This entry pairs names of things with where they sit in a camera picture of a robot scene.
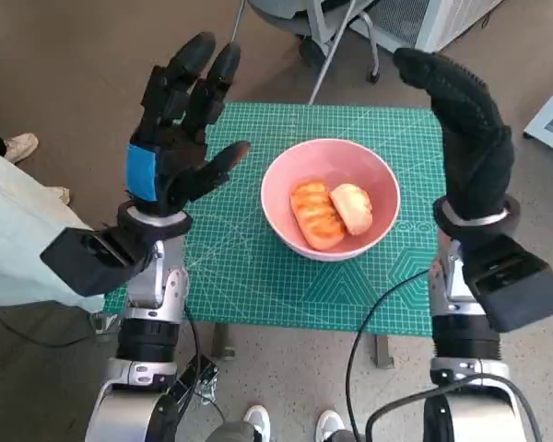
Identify long black cable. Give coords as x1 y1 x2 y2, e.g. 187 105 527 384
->
345 269 432 442

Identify person's beige shoe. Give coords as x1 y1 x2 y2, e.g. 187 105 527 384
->
41 186 71 206
2 133 40 163

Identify striped orange toy bread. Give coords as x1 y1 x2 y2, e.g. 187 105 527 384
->
288 180 346 252

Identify grey office chair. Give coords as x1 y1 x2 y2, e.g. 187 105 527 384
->
229 0 382 85

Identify silver metal pole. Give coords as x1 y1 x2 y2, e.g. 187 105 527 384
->
308 0 361 106

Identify black knitted glove right hand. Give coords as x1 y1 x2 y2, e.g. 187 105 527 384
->
392 46 516 218

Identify green cutting mat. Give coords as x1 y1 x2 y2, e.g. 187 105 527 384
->
103 101 446 339

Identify black metal bar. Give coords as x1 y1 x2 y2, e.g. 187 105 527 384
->
163 354 220 406

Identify round pale toy bread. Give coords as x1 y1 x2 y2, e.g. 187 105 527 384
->
329 182 374 236

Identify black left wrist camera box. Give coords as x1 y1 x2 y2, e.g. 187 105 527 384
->
40 225 160 298

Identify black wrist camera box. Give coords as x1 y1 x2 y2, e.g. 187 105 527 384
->
40 225 160 298
463 234 553 332

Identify looped black cable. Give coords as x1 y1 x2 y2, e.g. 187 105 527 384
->
366 375 543 442

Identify white shoe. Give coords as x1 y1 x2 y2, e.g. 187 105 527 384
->
242 404 271 442
315 409 345 442

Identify bare black left hand blue tape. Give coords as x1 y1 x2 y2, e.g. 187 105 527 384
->
124 30 253 218

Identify pink bowl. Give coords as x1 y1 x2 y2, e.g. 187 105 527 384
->
260 139 402 262

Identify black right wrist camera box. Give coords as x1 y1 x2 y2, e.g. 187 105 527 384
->
463 234 553 332

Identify white cabinet with mesh grille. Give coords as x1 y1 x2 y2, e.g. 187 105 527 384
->
349 0 492 52

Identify thin black cable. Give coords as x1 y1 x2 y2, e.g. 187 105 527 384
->
179 308 229 427

